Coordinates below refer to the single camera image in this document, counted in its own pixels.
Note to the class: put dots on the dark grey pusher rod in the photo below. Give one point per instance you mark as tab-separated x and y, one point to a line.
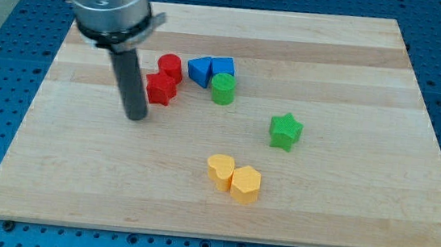
129	81

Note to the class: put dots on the red star block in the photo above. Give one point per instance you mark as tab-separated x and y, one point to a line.
161	88

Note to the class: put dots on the red cylinder block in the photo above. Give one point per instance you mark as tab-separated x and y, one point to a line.
171	65

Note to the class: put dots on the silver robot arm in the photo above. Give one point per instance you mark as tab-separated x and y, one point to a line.
119	26

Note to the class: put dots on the blue triangle block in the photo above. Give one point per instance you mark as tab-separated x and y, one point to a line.
199	70

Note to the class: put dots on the blue cube block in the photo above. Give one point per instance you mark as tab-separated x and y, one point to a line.
223	65

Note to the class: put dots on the green cylinder block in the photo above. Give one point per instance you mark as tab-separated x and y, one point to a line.
223	88

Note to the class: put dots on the yellow heart block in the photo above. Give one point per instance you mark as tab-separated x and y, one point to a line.
220	170

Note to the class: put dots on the wooden board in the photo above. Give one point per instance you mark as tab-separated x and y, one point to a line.
366	171

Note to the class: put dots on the yellow hexagon block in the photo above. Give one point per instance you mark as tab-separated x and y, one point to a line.
245	184

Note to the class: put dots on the green star block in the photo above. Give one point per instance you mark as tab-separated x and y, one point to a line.
285	131

